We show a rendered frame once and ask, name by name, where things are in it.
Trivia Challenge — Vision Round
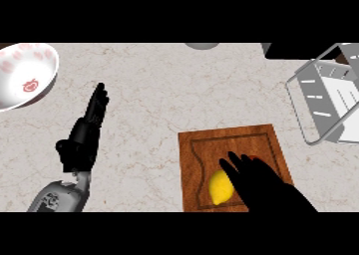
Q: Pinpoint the black appliance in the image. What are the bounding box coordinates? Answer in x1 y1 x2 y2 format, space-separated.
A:
261 43 345 61

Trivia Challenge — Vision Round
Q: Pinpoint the brown wooden cutting board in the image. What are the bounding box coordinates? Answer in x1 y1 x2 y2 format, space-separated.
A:
178 124 295 213

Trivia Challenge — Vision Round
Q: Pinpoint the grey wire tiered basket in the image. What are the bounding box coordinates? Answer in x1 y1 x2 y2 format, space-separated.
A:
284 43 359 146

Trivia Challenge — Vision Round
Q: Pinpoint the yellow lemon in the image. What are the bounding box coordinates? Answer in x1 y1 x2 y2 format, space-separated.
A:
208 169 237 206

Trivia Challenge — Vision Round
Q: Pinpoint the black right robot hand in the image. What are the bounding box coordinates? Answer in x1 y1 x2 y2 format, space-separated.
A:
218 150 320 213

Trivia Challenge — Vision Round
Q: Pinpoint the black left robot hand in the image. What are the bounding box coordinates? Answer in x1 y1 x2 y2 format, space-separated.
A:
55 82 111 173

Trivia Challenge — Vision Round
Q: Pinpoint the grey round object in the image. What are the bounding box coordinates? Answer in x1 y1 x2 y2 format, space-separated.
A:
184 43 221 51

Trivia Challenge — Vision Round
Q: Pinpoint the white bowl with red print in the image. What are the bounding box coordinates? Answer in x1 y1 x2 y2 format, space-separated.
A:
0 43 61 115

